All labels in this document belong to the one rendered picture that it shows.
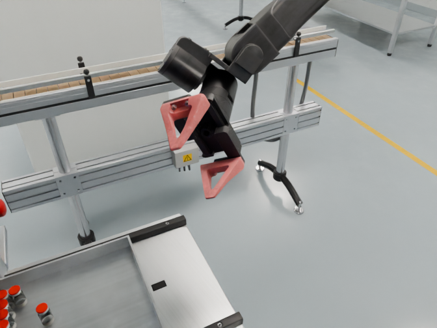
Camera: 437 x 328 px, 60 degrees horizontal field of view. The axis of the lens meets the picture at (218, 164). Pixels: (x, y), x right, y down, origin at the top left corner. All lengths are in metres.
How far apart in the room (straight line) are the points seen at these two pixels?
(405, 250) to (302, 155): 0.93
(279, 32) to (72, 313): 0.64
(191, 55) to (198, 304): 0.48
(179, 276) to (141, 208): 1.46
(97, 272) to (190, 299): 0.21
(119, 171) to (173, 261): 0.97
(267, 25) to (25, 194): 1.37
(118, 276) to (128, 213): 1.42
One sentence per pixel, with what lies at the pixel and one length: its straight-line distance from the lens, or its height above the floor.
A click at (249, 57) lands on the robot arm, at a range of 0.57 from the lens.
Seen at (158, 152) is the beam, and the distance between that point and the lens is 1.76.
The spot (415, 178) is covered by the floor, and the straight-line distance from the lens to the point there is 2.74.
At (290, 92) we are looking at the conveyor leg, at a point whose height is 0.68.
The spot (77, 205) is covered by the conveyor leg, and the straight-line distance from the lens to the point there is 1.85.
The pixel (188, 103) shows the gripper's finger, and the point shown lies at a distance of 0.49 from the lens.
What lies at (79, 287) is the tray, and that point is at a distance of 0.86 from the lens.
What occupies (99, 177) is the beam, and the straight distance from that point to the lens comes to 1.76.
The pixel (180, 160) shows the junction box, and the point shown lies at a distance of 1.76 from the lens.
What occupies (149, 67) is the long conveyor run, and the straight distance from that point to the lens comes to 1.62.
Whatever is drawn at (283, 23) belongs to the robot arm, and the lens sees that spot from 0.60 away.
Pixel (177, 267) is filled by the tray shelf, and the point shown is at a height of 0.88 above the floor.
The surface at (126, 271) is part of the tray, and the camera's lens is 0.86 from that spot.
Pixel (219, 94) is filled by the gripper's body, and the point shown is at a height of 1.30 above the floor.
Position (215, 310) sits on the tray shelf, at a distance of 0.79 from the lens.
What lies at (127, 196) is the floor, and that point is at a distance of 2.37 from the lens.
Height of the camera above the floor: 1.56
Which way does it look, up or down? 38 degrees down
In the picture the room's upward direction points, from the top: straight up
